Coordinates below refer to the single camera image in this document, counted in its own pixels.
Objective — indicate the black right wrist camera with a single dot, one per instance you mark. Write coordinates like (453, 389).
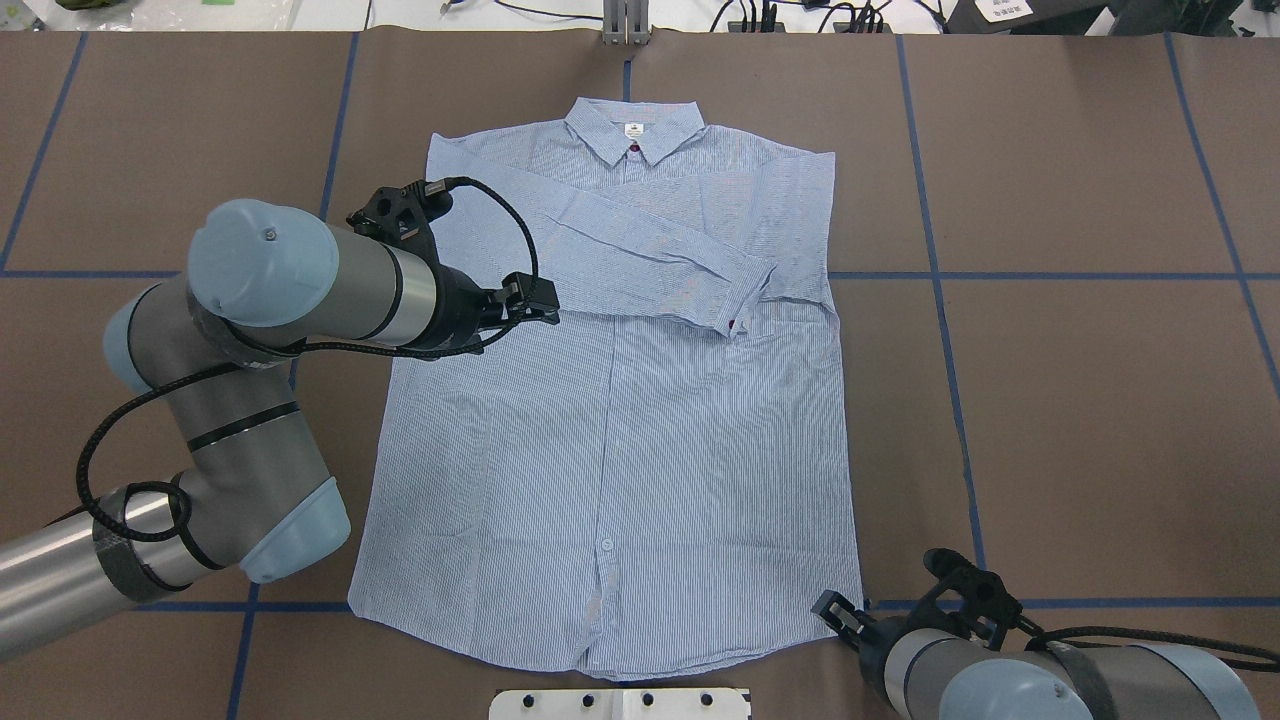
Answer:
(975, 590)

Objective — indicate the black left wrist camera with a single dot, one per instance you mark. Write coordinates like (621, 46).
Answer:
(402, 216)

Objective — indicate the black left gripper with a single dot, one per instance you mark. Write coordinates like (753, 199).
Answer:
(458, 312)

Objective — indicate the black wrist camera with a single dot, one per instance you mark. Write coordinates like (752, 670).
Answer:
(975, 590)
(402, 216)

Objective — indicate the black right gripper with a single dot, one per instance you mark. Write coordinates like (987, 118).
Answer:
(872, 631)

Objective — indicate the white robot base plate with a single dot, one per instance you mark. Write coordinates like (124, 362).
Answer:
(624, 703)

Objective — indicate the green cloth bag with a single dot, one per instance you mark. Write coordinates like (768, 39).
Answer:
(87, 5)

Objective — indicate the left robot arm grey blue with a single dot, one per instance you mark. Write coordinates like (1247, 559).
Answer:
(264, 284)

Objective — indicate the blue striped button shirt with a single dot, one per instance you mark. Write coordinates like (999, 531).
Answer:
(659, 484)

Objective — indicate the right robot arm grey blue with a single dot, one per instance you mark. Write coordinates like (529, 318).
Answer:
(976, 663)

